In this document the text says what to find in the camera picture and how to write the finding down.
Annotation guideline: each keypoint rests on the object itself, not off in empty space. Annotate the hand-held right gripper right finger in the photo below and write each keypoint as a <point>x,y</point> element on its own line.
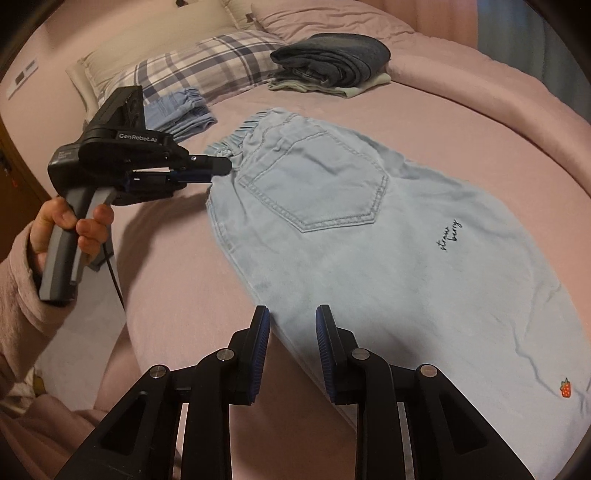
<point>325,350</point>

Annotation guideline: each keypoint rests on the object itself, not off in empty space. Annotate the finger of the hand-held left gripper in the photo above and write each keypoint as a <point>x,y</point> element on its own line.
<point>191,177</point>
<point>210,165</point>

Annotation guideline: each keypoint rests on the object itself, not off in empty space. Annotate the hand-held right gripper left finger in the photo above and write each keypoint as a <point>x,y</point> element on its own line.
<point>261,350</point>

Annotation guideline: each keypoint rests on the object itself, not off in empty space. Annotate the light blue denim pants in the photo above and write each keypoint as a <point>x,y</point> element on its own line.
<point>369,254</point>

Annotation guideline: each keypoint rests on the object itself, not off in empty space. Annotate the person's left forearm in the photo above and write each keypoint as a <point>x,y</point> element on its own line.
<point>23,314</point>

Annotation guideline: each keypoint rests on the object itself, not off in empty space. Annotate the person's left hand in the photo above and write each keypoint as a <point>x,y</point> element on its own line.
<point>94,226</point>

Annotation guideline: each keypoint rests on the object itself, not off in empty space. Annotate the folded light blue shorts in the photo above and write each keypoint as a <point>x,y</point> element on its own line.
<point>184,115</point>

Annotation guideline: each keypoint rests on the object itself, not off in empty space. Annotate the bed with pink sheet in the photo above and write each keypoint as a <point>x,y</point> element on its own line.
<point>161,240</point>

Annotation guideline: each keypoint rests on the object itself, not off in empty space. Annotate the plaid pillow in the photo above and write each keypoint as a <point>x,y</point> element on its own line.
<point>207,60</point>

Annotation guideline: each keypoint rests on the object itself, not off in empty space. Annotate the folded dark blue jeans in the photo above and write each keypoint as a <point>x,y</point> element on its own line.
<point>332,57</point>

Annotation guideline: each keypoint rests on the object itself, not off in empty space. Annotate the folded light green garment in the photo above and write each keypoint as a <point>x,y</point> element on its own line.
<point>360,88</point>

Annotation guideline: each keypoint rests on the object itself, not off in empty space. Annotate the pink duvet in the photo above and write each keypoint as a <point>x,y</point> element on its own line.
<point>461,78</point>

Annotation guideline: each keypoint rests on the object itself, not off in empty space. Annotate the pink curtain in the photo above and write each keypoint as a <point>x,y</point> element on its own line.
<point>443,18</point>

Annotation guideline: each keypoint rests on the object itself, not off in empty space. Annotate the blue curtain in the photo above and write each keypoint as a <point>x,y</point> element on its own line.
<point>508,41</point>

